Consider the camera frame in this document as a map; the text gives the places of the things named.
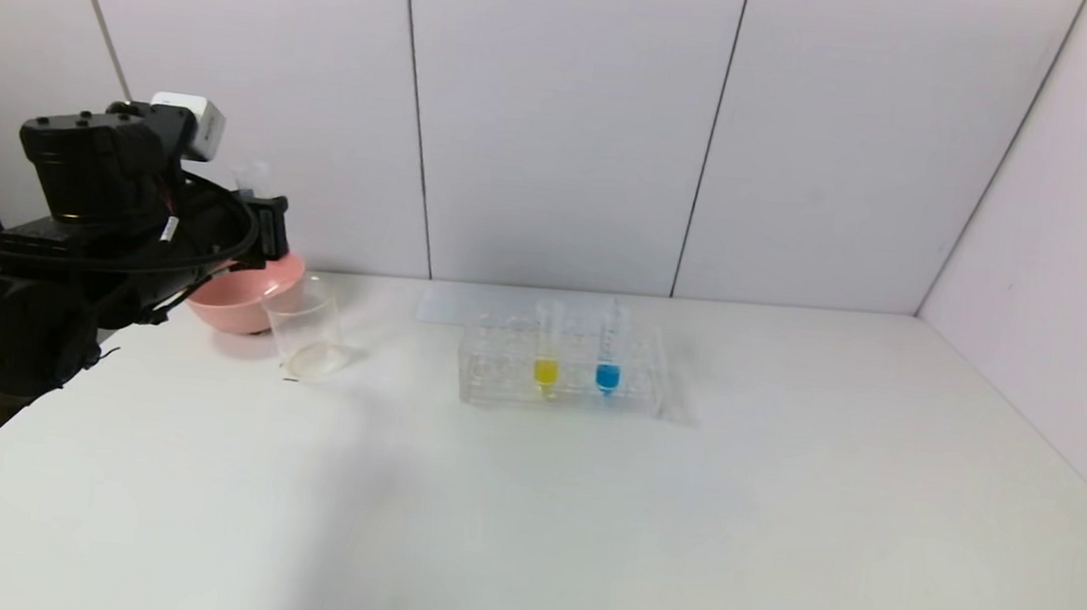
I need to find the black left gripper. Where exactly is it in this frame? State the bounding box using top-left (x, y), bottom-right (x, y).
top-left (175, 186), bottom-right (294, 276)

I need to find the test tube with red pigment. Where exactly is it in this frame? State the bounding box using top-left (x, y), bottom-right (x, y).
top-left (224, 159), bottom-right (309, 274)

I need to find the clear glass beaker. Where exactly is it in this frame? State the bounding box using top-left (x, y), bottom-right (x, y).
top-left (255, 272), bottom-right (360, 388)

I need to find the test tube with yellow pigment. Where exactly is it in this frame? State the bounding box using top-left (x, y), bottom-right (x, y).
top-left (532, 301), bottom-right (567, 395)

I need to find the clear acrylic test tube rack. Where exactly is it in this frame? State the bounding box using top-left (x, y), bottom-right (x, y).
top-left (455, 303), bottom-right (675, 421)

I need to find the test tube with blue pigment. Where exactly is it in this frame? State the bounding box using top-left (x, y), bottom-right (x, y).
top-left (594, 297), bottom-right (630, 400)

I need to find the pink bowl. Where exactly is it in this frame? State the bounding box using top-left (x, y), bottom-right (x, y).
top-left (184, 244), bottom-right (308, 341)

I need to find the white paper sheet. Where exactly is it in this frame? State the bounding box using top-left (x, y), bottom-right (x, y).
top-left (416, 281), bottom-right (624, 340)

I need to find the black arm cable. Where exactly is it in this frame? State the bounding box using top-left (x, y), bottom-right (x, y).
top-left (0, 88), bottom-right (271, 536)

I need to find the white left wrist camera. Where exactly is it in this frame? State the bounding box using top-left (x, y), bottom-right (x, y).
top-left (145, 91), bottom-right (230, 163)

